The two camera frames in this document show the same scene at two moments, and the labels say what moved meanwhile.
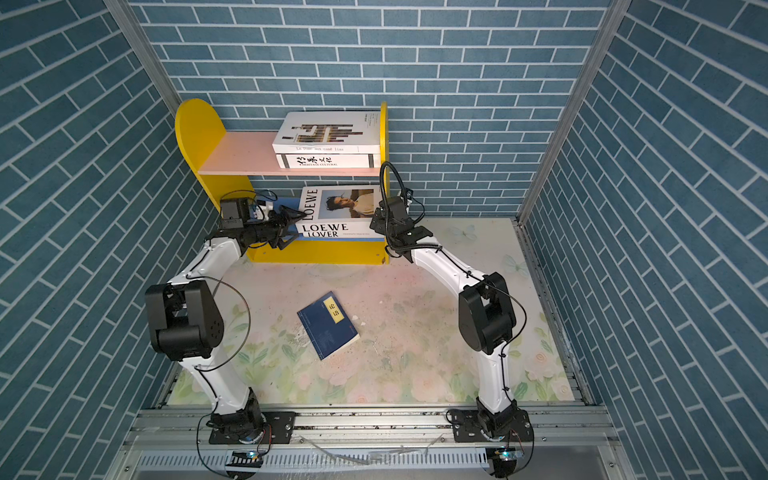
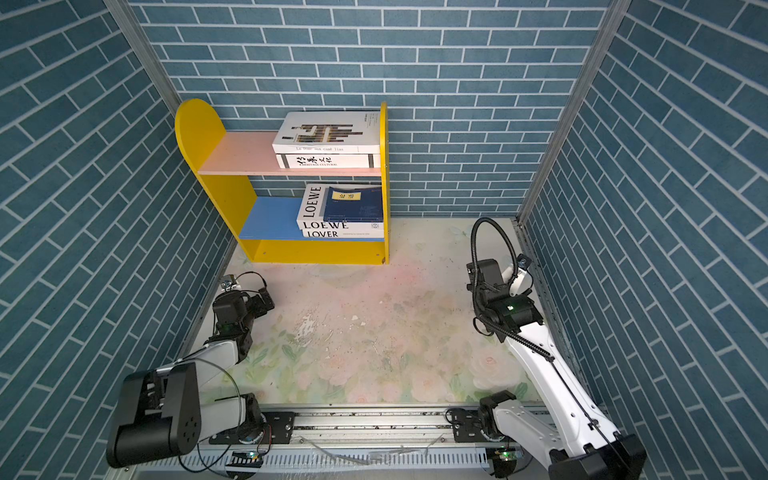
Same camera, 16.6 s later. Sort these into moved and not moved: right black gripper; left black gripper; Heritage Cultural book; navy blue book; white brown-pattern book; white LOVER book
Moved: right black gripper; left black gripper; navy blue book
Not moved: white brown-pattern book; white LOVER book; Heritage Cultural book
